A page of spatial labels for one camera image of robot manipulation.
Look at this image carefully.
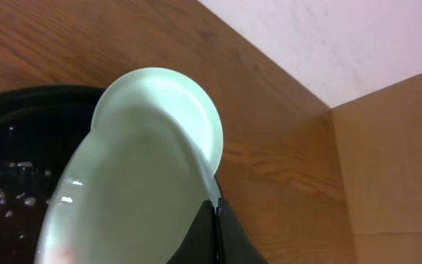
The mint plate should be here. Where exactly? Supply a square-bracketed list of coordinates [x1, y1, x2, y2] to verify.
[91, 67, 223, 173]
[35, 111, 221, 263]

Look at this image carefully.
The round black serving tray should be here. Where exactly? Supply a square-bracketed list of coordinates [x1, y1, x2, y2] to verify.
[0, 85, 104, 263]

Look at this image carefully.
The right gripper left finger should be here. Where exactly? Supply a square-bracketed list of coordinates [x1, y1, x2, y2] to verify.
[167, 200, 217, 264]

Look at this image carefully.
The mint plate front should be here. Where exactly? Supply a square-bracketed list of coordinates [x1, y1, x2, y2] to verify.
[35, 111, 221, 263]

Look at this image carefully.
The mint plate rear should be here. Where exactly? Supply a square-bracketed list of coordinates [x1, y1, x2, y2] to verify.
[91, 67, 223, 173]

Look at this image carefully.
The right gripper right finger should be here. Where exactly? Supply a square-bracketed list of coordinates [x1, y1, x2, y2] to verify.
[216, 198, 267, 264]

